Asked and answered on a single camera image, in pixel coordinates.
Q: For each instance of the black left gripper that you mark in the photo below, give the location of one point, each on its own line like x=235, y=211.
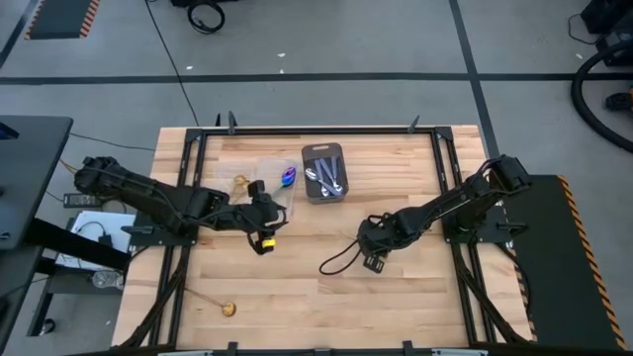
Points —
x=262, y=215

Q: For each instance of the large black striped-edge mat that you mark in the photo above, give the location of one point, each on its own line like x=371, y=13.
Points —
x=554, y=272

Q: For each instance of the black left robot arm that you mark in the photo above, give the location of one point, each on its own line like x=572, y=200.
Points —
x=163, y=203

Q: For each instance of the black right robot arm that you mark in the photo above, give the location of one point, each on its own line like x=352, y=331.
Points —
x=460, y=200

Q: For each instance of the yellow tape tag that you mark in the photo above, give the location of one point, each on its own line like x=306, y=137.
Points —
x=268, y=243

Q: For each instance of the clear plastic bin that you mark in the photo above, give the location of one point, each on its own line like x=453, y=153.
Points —
x=292, y=203
x=222, y=195

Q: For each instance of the white paper sheet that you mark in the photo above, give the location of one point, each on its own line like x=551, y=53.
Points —
x=116, y=222

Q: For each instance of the black frame clamp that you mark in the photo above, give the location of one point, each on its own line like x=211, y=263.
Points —
x=218, y=120
x=413, y=126
x=232, y=348
x=408, y=348
x=232, y=123

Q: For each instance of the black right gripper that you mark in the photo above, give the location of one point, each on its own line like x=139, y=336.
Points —
x=378, y=236

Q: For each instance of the small black striped-edge mat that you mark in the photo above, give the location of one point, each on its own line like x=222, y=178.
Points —
x=59, y=17

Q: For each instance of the black desk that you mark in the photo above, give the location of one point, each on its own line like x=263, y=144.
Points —
x=29, y=173

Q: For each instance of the orange and black device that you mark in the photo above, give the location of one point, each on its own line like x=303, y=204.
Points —
x=620, y=101

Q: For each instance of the black equipment box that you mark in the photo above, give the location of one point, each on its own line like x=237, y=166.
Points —
x=613, y=29

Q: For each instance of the clear glass bottle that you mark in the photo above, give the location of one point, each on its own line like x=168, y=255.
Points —
x=106, y=280

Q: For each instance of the black aluminium table frame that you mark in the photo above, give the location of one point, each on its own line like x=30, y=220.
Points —
x=321, y=131

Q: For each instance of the black caster wheel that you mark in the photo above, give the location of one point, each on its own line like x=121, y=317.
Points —
x=48, y=327

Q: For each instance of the black power adapter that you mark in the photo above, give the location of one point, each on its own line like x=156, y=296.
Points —
x=81, y=200

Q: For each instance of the grey plastic bin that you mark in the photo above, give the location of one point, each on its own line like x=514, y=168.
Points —
x=309, y=195

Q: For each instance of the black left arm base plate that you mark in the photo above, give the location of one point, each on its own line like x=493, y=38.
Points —
x=163, y=240

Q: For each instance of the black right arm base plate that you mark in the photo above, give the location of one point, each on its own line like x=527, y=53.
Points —
x=494, y=232

